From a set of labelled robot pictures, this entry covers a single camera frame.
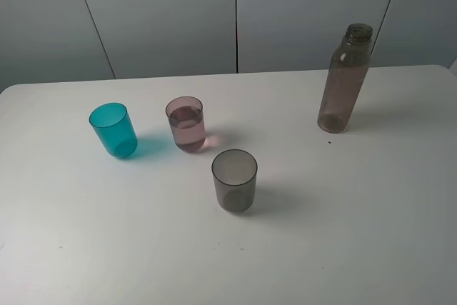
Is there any smoky brown plastic bottle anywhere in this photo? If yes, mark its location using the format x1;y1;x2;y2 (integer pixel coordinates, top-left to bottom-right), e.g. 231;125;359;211
317;23;373;134

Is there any grey translucent plastic cup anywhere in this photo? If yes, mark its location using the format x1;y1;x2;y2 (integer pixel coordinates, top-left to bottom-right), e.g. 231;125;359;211
211;149;258;214

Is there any pink translucent plastic cup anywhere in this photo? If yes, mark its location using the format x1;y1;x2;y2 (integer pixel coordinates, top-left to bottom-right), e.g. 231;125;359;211
165;96;206;153

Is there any teal translucent plastic cup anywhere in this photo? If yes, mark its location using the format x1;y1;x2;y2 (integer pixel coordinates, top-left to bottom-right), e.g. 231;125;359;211
89;102;138;159

